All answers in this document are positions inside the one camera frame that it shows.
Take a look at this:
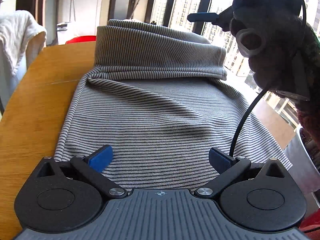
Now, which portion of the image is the grey black striped shirt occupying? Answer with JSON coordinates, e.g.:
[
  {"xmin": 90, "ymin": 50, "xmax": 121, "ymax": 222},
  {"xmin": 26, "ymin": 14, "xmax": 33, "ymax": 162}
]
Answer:
[{"xmin": 54, "ymin": 19, "xmax": 293, "ymax": 190}]

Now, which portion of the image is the red plastic bucket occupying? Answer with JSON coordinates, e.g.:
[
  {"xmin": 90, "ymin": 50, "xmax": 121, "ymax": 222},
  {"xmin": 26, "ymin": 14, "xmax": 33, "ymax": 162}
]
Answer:
[{"xmin": 66, "ymin": 35, "xmax": 96, "ymax": 44}]

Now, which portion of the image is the white trash bin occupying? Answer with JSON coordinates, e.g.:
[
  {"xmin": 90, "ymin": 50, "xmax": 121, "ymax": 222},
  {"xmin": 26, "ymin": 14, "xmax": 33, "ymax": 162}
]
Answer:
[{"xmin": 56, "ymin": 22, "xmax": 68, "ymax": 45}]

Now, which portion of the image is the white towel on chair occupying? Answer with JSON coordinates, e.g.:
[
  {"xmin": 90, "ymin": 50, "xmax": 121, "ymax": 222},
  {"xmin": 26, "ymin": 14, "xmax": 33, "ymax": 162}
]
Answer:
[{"xmin": 1, "ymin": 10, "xmax": 47, "ymax": 76}]

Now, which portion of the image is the black cable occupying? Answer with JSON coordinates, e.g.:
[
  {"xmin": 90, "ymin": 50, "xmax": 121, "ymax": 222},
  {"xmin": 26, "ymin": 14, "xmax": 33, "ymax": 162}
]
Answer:
[{"xmin": 228, "ymin": 0, "xmax": 308, "ymax": 158}]

